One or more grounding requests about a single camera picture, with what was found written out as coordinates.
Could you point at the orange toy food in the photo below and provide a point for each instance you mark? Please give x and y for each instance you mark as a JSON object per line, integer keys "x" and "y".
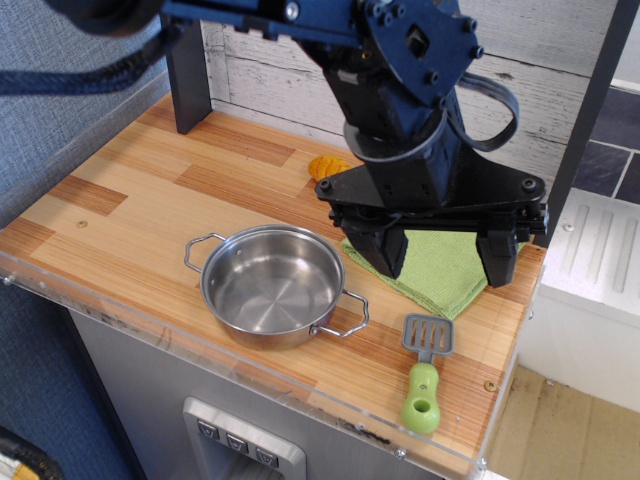
{"x": 324, "y": 166}

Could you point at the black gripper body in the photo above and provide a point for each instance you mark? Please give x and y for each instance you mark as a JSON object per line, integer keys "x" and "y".
{"x": 425, "y": 173}

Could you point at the dark grey left post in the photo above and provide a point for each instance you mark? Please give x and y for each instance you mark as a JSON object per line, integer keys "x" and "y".
{"x": 188, "y": 77}

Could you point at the dark grey right post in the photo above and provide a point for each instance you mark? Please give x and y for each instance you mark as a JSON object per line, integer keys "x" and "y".
{"x": 605, "y": 67}

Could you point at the white cabinet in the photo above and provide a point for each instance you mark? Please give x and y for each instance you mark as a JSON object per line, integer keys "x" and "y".
{"x": 583, "y": 330}

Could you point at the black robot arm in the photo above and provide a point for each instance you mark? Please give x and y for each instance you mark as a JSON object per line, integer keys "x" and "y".
{"x": 394, "y": 67}

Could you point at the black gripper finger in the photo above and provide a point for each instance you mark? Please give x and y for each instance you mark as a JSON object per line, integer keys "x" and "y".
{"x": 498, "y": 251}
{"x": 384, "y": 248}

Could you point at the green folded cloth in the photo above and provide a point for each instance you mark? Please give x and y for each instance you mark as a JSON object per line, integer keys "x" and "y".
{"x": 442, "y": 271}

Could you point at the clear acrylic edge guard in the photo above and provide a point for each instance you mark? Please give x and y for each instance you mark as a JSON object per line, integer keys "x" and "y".
{"x": 337, "y": 399}

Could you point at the silver dispenser button panel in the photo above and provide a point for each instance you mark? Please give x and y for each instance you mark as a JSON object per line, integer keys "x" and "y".
{"x": 228, "y": 447}

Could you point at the dark grey post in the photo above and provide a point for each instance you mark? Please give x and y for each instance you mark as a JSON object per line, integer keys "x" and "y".
{"x": 188, "y": 77}
{"x": 605, "y": 67}

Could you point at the grey spatula green handle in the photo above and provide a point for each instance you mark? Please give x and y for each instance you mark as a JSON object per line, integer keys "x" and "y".
{"x": 429, "y": 337}

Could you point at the stainless steel pot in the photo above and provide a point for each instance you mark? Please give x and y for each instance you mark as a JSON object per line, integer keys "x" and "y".
{"x": 272, "y": 287}

